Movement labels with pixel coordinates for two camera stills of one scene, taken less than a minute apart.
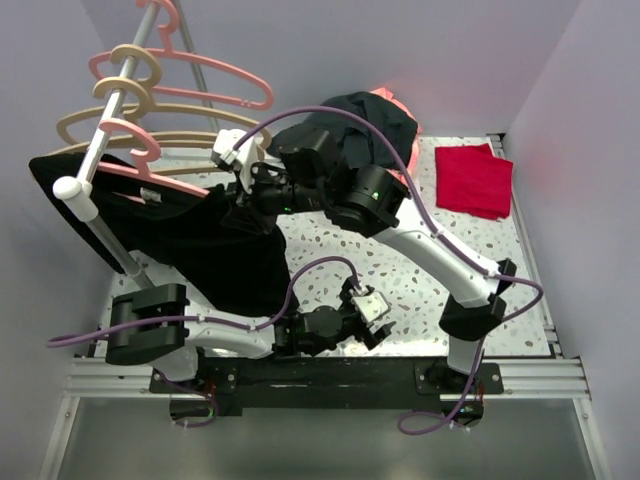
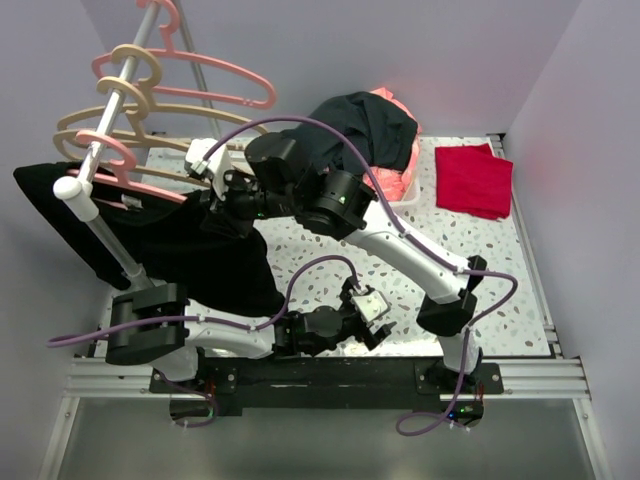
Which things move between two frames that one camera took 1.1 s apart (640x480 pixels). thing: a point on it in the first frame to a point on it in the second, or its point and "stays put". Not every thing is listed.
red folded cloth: [469, 178] stays put
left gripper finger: [382, 333] stays put
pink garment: [396, 172] stays put
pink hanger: [145, 157] to [124, 168]
